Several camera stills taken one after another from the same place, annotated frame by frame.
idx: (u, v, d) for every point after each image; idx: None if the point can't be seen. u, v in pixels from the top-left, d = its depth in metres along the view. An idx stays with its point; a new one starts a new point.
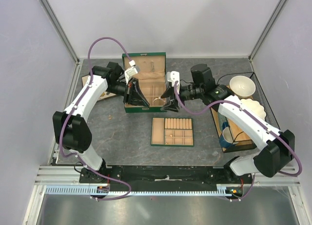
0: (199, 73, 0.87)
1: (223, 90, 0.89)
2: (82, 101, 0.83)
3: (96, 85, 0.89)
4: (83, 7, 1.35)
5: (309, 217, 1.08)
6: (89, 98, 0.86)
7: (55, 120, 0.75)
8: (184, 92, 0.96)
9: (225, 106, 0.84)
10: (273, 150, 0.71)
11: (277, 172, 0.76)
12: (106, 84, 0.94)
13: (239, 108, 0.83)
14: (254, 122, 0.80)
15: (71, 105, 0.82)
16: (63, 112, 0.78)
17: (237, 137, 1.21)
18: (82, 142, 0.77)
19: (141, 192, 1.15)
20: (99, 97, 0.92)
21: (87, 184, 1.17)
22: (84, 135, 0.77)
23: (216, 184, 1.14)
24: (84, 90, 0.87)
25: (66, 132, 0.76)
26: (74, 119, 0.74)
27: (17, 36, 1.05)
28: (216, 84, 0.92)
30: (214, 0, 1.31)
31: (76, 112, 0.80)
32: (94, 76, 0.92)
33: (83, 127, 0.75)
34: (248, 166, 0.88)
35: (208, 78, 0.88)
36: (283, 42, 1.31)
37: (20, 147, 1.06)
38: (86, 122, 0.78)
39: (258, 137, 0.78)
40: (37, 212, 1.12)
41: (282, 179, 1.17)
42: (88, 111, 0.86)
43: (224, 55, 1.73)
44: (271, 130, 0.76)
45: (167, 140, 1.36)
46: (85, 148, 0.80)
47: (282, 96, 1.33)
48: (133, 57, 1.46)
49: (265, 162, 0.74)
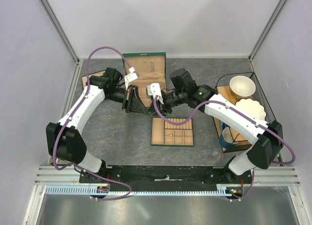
0: (178, 78, 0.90)
1: (206, 90, 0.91)
2: (77, 112, 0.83)
3: (92, 95, 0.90)
4: (83, 7, 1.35)
5: (309, 217, 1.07)
6: (85, 109, 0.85)
7: (48, 131, 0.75)
8: (167, 100, 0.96)
9: (211, 105, 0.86)
10: (265, 143, 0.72)
11: (270, 162, 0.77)
12: (103, 95, 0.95)
13: (225, 106, 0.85)
14: (242, 118, 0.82)
15: (66, 116, 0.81)
16: (57, 123, 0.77)
17: (237, 137, 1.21)
18: (76, 154, 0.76)
19: (141, 192, 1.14)
20: (94, 107, 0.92)
21: (88, 184, 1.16)
22: (78, 146, 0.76)
23: (216, 184, 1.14)
24: (80, 101, 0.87)
25: (60, 144, 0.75)
26: (68, 131, 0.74)
27: (16, 36, 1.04)
28: (197, 86, 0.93)
30: (214, 0, 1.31)
31: (70, 123, 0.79)
32: (91, 86, 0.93)
33: (76, 139, 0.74)
34: (249, 165, 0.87)
35: (188, 81, 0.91)
36: (283, 42, 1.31)
37: (20, 147, 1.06)
38: (80, 134, 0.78)
39: (248, 133, 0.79)
40: (37, 212, 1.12)
41: (282, 179, 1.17)
42: (83, 122, 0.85)
43: (224, 55, 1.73)
44: (259, 123, 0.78)
45: (167, 140, 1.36)
46: (80, 160, 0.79)
47: (282, 96, 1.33)
48: (129, 57, 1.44)
49: (259, 156, 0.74)
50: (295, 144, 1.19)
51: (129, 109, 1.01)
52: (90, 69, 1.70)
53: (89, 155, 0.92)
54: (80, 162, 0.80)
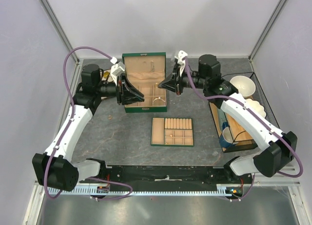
0: (207, 66, 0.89)
1: (227, 86, 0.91)
2: (64, 139, 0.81)
3: (78, 117, 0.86)
4: (82, 7, 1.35)
5: (309, 217, 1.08)
6: (72, 134, 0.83)
7: (35, 163, 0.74)
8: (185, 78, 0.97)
9: (229, 103, 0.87)
10: (274, 152, 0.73)
11: (276, 172, 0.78)
12: (91, 113, 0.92)
13: (243, 106, 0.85)
14: (257, 122, 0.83)
15: (52, 144, 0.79)
16: (44, 154, 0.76)
17: (237, 137, 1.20)
18: (67, 183, 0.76)
19: (141, 192, 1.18)
20: (82, 128, 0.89)
21: (88, 184, 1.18)
22: (68, 175, 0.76)
23: (216, 184, 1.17)
24: (66, 126, 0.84)
25: (50, 173, 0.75)
26: (56, 161, 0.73)
27: (17, 36, 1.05)
28: (221, 79, 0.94)
30: (214, 0, 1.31)
31: (58, 153, 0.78)
32: (77, 106, 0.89)
33: (66, 168, 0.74)
34: (250, 168, 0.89)
35: (216, 73, 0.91)
36: (283, 42, 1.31)
37: (20, 146, 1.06)
38: (69, 162, 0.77)
39: (260, 137, 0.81)
40: (37, 211, 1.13)
41: (282, 179, 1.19)
42: (71, 147, 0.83)
43: (224, 55, 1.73)
44: (274, 131, 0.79)
45: (167, 140, 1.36)
46: (72, 187, 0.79)
47: (283, 95, 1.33)
48: (132, 57, 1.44)
49: (266, 162, 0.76)
50: None
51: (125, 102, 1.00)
52: None
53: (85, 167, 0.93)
54: (72, 188, 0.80)
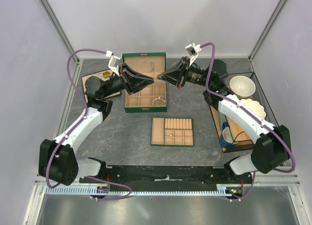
0: (216, 75, 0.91)
1: (223, 90, 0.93)
2: (74, 131, 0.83)
3: (91, 117, 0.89)
4: (82, 7, 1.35)
5: (309, 217, 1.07)
6: (82, 128, 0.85)
7: (43, 148, 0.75)
8: (192, 73, 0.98)
9: (224, 103, 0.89)
10: (265, 142, 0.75)
11: (272, 168, 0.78)
12: (101, 118, 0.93)
13: (236, 104, 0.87)
14: (249, 117, 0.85)
15: (63, 134, 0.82)
16: (52, 141, 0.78)
17: (237, 137, 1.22)
18: (67, 176, 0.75)
19: (141, 191, 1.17)
20: (92, 128, 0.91)
21: (88, 184, 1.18)
22: (69, 167, 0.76)
23: (216, 184, 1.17)
24: (78, 121, 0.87)
25: (53, 163, 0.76)
26: (62, 149, 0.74)
27: (16, 36, 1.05)
28: (223, 84, 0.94)
30: (214, 0, 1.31)
31: (66, 141, 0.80)
32: (90, 108, 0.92)
33: (69, 159, 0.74)
34: (250, 168, 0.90)
35: (221, 82, 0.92)
36: (283, 42, 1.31)
37: (19, 146, 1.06)
38: (74, 154, 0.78)
39: (252, 131, 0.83)
40: (37, 211, 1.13)
41: (282, 179, 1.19)
42: (79, 141, 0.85)
43: (224, 55, 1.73)
44: (264, 124, 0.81)
45: (167, 140, 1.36)
46: (69, 183, 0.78)
47: (282, 95, 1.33)
48: (132, 57, 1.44)
49: (260, 155, 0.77)
50: (295, 144, 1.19)
51: (135, 89, 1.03)
52: (90, 69, 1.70)
53: (85, 166, 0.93)
54: (69, 184, 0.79)
